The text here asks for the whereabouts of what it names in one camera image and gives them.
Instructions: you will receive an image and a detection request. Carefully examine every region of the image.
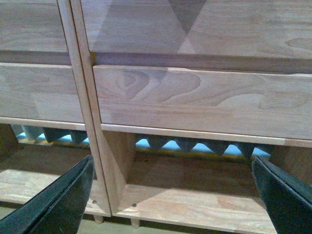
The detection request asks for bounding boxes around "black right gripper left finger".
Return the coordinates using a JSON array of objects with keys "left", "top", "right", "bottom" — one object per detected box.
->
[{"left": 0, "top": 155, "right": 95, "bottom": 234}]

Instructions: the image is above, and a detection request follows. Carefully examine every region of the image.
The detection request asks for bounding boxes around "right cabinet lower drawer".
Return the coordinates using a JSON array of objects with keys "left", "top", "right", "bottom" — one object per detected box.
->
[{"left": 94, "top": 65, "right": 312, "bottom": 140}]

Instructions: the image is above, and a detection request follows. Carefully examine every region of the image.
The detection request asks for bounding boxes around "cabinet drawer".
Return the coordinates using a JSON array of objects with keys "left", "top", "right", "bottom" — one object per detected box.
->
[
  {"left": 0, "top": 0, "right": 67, "bottom": 52},
  {"left": 81, "top": 0, "right": 312, "bottom": 59},
  {"left": 94, "top": 65, "right": 312, "bottom": 140},
  {"left": 0, "top": 63, "right": 83, "bottom": 123}
]

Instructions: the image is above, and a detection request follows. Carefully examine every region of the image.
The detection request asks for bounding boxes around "left cabinet upper drawer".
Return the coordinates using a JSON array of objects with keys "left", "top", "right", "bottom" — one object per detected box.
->
[{"left": 0, "top": 0, "right": 67, "bottom": 52}]

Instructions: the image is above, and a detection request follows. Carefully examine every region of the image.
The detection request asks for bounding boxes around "left wooden drawer cabinet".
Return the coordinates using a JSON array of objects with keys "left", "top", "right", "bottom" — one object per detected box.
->
[{"left": 0, "top": 0, "right": 111, "bottom": 224}]

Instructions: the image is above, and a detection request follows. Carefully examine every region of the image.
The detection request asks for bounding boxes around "right wooden drawer cabinet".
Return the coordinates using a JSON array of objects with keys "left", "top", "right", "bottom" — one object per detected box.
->
[{"left": 71, "top": 0, "right": 312, "bottom": 234}]

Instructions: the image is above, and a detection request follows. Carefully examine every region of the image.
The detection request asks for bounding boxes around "wooden drawer cabinet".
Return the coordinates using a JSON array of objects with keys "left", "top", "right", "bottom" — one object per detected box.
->
[
  {"left": 0, "top": 0, "right": 111, "bottom": 224},
  {"left": 71, "top": 0, "right": 312, "bottom": 234}
]

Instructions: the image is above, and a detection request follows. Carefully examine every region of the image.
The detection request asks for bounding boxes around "grey acoustic foam panel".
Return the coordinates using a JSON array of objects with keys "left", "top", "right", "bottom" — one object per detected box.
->
[{"left": 11, "top": 125, "right": 274, "bottom": 159}]

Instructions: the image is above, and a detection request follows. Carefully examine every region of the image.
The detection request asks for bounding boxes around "right cabinet upper drawer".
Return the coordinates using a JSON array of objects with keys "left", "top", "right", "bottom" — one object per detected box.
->
[{"left": 81, "top": 0, "right": 312, "bottom": 59}]

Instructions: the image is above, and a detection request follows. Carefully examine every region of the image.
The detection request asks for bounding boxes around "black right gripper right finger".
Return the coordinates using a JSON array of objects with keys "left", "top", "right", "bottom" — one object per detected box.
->
[{"left": 252, "top": 157, "right": 312, "bottom": 234}]

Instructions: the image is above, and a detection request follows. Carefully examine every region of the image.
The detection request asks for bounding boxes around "left cabinet lower drawer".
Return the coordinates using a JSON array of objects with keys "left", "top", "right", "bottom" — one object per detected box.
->
[{"left": 0, "top": 63, "right": 83, "bottom": 123}]

